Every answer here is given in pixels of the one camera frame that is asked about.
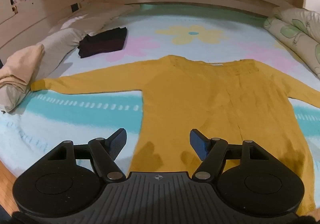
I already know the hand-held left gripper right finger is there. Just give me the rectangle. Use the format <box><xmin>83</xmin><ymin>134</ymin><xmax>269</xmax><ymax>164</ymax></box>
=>
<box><xmin>189</xmin><ymin>128</ymin><xmax>275</xmax><ymax>182</ymax></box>

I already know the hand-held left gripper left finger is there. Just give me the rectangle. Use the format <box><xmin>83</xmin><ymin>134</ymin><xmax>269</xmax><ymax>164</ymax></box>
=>
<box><xmin>46</xmin><ymin>128</ymin><xmax>127</xmax><ymax>182</ymax></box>

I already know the yellow knit sweater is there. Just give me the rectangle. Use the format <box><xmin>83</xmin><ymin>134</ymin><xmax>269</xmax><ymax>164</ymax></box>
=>
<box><xmin>30</xmin><ymin>55</ymin><xmax>320</xmax><ymax>216</ymax></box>

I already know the floral bed sheet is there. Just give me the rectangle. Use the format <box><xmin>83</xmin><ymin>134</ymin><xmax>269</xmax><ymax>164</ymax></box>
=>
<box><xmin>0</xmin><ymin>4</ymin><xmax>320</xmax><ymax>189</ymax></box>

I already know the dark folded garment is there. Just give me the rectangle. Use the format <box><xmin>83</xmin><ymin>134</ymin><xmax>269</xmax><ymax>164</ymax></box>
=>
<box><xmin>77</xmin><ymin>27</ymin><xmax>128</xmax><ymax>59</ymax></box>

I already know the grey pillow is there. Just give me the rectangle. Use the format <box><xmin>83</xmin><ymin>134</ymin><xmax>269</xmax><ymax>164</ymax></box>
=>
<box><xmin>0</xmin><ymin>28</ymin><xmax>87</xmax><ymax>113</ymax></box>

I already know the beige pillow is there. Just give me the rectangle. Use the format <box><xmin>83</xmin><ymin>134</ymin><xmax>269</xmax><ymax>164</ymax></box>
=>
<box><xmin>0</xmin><ymin>44</ymin><xmax>45</xmax><ymax>89</ymax></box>

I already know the white crumpled sheet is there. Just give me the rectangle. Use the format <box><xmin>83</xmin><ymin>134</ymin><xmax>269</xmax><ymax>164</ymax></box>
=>
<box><xmin>49</xmin><ymin>5</ymin><xmax>140</xmax><ymax>36</ymax></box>

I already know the floral quilt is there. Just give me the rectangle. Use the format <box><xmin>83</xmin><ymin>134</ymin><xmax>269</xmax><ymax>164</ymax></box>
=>
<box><xmin>263</xmin><ymin>7</ymin><xmax>320</xmax><ymax>78</ymax></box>

